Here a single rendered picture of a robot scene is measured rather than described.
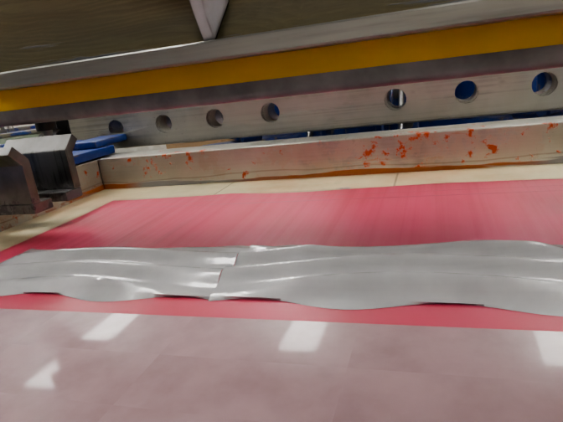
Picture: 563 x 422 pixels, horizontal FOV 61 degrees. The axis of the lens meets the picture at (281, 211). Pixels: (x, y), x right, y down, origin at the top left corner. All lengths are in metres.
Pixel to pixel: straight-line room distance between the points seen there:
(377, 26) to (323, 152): 0.23
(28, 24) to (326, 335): 0.27
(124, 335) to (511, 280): 0.17
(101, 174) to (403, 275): 0.42
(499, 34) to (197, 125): 0.38
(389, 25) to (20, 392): 0.22
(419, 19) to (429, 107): 0.27
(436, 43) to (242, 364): 0.18
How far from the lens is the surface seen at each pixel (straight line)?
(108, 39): 0.32
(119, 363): 0.21
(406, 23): 0.25
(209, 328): 0.21
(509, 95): 0.52
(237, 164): 0.49
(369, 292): 0.22
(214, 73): 0.30
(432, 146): 0.45
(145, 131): 0.61
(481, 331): 0.20
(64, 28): 0.34
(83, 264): 0.31
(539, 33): 0.28
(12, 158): 0.40
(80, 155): 0.55
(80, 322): 0.25
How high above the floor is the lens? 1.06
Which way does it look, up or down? 16 degrees down
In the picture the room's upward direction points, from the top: 7 degrees counter-clockwise
